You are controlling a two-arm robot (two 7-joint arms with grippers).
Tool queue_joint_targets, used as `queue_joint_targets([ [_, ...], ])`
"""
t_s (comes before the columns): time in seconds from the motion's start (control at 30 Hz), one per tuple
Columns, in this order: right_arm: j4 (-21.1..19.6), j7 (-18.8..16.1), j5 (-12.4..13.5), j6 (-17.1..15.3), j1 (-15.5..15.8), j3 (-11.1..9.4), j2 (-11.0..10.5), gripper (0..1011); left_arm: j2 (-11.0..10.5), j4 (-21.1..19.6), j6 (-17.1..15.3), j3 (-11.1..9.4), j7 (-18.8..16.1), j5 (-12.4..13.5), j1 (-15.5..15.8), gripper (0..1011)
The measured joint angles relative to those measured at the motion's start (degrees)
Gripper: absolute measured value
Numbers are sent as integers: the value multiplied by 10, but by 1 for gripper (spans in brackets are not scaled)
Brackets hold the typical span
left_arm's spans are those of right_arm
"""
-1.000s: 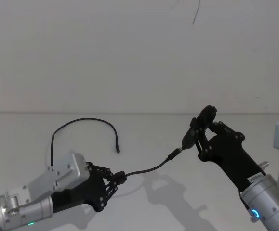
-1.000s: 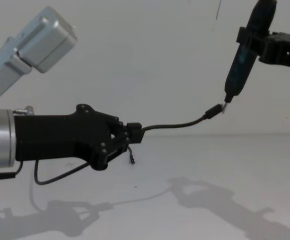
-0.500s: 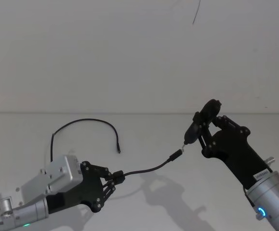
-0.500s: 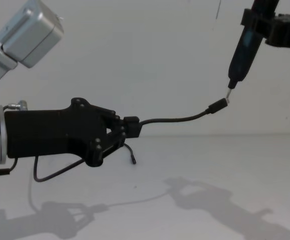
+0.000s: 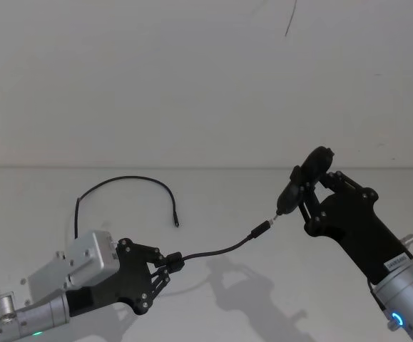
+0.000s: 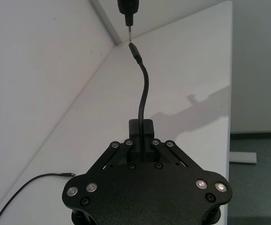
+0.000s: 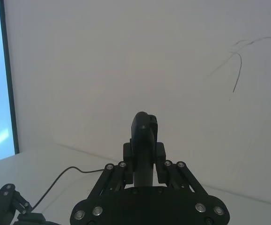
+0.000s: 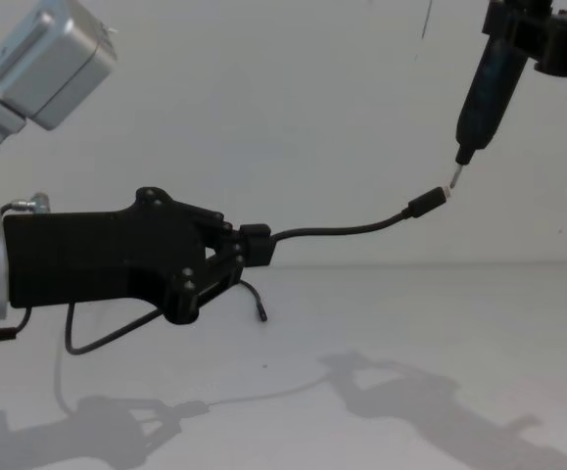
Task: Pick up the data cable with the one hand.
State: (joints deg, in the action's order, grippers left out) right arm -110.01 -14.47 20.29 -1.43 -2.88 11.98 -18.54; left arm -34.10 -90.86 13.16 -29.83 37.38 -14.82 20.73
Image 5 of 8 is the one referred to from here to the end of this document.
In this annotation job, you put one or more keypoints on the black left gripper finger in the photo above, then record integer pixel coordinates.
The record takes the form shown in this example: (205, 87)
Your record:
(159, 283)
(152, 253)

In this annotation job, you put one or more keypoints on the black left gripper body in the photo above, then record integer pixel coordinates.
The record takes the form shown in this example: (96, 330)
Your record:
(127, 281)

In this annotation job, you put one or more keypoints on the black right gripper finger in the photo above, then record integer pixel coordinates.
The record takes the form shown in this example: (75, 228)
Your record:
(336, 182)
(307, 196)

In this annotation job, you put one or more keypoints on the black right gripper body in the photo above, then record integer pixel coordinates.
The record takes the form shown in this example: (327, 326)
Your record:
(349, 221)

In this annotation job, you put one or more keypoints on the black oval handheld device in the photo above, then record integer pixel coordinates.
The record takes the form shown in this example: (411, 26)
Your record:
(299, 194)

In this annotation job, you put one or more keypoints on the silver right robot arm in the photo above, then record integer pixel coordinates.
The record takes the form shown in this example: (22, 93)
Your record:
(406, 295)

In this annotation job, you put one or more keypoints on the white table cloth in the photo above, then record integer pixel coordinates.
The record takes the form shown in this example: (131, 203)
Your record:
(227, 313)

